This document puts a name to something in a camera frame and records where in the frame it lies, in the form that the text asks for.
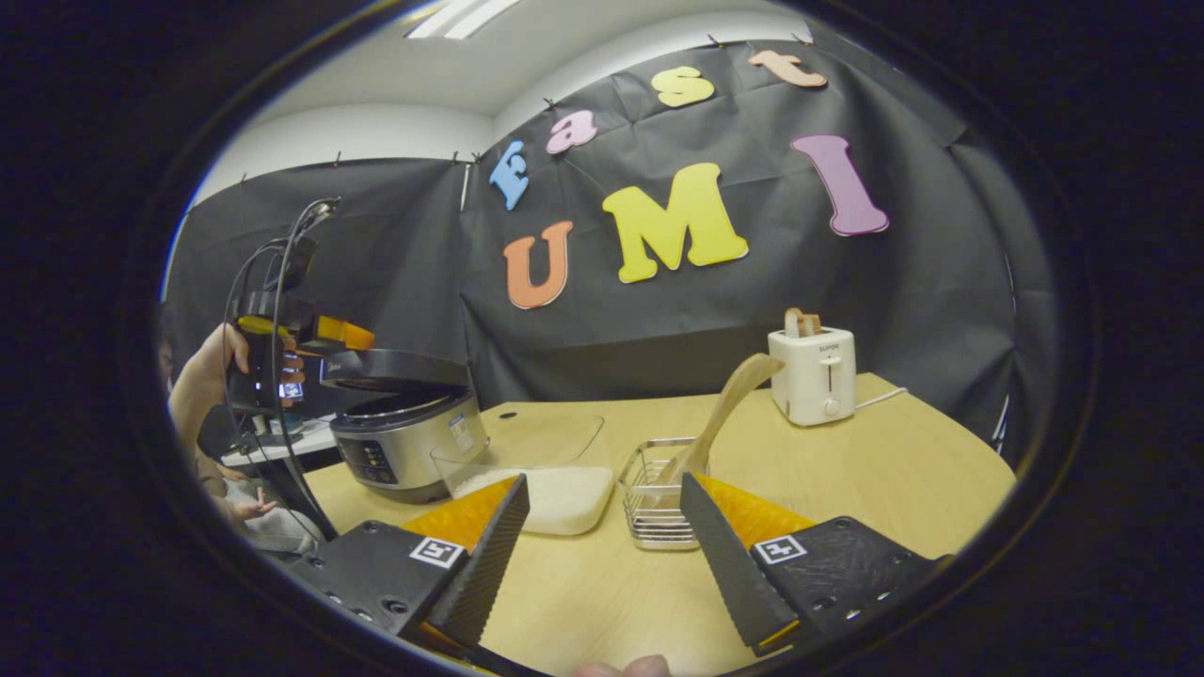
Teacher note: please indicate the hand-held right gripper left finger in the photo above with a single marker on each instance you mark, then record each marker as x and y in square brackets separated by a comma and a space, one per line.
[489, 564]

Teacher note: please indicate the white computer desk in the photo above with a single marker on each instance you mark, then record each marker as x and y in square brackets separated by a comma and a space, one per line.
[310, 440]

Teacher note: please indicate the wooden spoon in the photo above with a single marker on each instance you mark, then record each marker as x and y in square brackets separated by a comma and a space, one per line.
[734, 404]

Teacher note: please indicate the brown bread slice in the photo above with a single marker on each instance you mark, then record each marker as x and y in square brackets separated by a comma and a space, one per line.
[796, 324]

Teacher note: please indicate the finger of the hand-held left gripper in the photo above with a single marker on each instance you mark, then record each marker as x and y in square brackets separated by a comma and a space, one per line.
[339, 335]

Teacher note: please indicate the ceiling light panel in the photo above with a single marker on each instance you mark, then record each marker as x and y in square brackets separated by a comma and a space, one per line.
[461, 17]

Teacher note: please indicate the black backdrop cloth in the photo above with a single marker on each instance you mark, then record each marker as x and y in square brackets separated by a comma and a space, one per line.
[941, 282]

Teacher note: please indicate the grey rice cooker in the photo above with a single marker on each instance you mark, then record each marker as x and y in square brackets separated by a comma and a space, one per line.
[414, 442]

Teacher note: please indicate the white toaster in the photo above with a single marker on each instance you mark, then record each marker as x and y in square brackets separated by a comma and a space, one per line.
[809, 376]

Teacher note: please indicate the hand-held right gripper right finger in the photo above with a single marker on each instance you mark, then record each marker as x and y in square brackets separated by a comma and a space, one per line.
[734, 574]

